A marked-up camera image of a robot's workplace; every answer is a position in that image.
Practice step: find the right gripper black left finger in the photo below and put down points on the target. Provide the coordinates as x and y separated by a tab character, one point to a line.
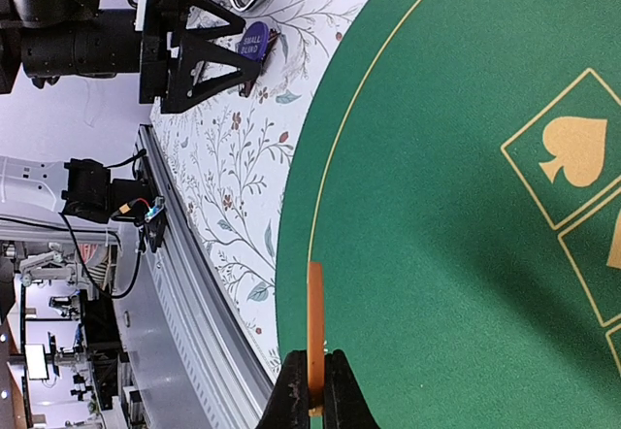
289	404

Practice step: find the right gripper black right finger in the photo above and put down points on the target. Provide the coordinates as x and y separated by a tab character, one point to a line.
344	403

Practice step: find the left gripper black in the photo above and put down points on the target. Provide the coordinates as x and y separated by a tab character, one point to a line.
173	17

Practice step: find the purple small blind button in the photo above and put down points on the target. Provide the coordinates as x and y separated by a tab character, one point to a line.
255	41

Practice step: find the orange big blind button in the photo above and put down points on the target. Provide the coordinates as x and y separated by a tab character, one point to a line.
316	337

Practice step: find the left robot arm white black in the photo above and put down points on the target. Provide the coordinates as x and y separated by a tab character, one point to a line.
169	44

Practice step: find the green round poker mat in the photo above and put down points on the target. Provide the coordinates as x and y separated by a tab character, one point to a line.
458	179

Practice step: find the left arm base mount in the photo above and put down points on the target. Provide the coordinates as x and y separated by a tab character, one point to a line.
94	195

